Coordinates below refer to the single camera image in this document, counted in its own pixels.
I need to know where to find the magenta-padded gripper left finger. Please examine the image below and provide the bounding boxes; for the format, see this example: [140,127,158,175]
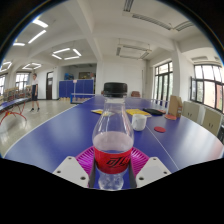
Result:
[52,146,98,189]

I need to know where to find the clear bottle with red label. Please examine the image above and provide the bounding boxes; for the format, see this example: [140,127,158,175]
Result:
[92,82,135,191]

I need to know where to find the white mug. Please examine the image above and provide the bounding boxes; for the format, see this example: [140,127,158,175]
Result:
[131,113,148,132]

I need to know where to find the blue table with red legs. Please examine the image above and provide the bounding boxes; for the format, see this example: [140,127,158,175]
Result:
[0,97,33,126]

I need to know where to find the black paddle case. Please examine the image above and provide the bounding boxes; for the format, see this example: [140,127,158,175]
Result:
[142,107,164,117]

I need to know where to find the ceiling lights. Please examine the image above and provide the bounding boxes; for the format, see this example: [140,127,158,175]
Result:
[0,18,83,73]

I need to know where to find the beige cabinet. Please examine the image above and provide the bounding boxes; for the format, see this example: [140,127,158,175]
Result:
[181,100,203,124]
[200,107,224,137]

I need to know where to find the brown cardboard box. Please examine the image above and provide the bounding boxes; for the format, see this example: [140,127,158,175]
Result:
[166,94,183,118]

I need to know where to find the blue partition panels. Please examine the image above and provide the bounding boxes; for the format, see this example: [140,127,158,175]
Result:
[58,79,95,99]

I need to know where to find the wide multi-pane window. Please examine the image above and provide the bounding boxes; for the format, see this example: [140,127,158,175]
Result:
[190,64,224,114]

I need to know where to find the tall narrow window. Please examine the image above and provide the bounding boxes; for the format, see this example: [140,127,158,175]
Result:
[153,61,174,102]

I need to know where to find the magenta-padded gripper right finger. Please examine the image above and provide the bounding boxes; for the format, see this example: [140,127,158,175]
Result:
[128,147,172,189]

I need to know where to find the framed wall picture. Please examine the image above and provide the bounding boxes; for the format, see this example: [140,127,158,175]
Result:
[78,71,93,80]

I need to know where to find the flat round red coaster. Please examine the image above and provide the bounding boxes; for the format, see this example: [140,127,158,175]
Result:
[153,125,167,134]

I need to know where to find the dark door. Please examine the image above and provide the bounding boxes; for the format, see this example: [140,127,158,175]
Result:
[45,71,54,100]

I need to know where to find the person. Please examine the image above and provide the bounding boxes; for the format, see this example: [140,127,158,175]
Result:
[29,73,41,113]

